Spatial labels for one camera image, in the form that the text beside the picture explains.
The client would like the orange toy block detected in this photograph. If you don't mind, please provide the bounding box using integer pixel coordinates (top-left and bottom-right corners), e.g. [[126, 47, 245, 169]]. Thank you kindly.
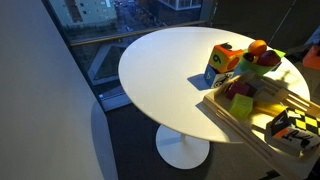
[[302, 44, 320, 71]]

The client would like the pink toy block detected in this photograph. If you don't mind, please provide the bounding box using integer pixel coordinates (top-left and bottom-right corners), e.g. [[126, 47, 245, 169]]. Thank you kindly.
[[225, 80, 256, 101]]

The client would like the wooden tray box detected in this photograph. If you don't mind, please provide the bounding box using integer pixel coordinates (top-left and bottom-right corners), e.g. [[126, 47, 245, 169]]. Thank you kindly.
[[202, 69, 320, 180]]

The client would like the yellow-green toy block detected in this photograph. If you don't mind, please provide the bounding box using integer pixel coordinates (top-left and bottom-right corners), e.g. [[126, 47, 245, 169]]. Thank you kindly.
[[228, 93, 254, 120]]

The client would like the dark red toy plum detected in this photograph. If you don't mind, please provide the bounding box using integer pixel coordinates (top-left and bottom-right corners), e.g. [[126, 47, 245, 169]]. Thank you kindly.
[[243, 51, 256, 64]]

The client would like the grey toy block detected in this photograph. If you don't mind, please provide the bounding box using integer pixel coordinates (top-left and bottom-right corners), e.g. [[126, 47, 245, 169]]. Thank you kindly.
[[248, 81, 268, 98]]

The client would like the orange toy fruit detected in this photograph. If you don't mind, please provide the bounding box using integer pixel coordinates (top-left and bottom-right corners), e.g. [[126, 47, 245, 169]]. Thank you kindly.
[[247, 39, 268, 57]]

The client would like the yellow toy banana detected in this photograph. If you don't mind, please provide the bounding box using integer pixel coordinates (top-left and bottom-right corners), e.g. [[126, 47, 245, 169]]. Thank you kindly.
[[253, 100, 288, 118]]

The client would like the red toy apple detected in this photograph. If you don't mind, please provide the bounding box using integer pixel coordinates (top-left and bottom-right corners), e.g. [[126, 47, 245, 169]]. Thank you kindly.
[[256, 49, 282, 67]]

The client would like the window railing bar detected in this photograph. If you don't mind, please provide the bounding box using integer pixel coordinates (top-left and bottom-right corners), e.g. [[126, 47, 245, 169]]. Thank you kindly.
[[69, 19, 208, 47]]

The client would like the orange printed soft cube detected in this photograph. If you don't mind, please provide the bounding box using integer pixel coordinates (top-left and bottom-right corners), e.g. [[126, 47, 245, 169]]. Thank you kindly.
[[208, 41, 245, 74]]

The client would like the green bowl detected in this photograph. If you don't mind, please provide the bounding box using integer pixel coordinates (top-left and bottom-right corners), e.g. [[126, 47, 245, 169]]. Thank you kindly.
[[238, 49, 283, 76]]

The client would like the thin dark pole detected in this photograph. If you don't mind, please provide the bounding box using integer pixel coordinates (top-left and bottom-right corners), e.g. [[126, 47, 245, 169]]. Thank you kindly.
[[268, 0, 298, 48]]

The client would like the black yellow checkered soft cube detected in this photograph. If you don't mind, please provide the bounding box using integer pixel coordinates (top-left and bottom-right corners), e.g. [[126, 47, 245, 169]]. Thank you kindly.
[[270, 107, 320, 152]]

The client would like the white table pedestal base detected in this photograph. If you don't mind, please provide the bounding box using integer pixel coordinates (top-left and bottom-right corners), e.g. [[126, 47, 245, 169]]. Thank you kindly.
[[155, 124, 211, 170]]

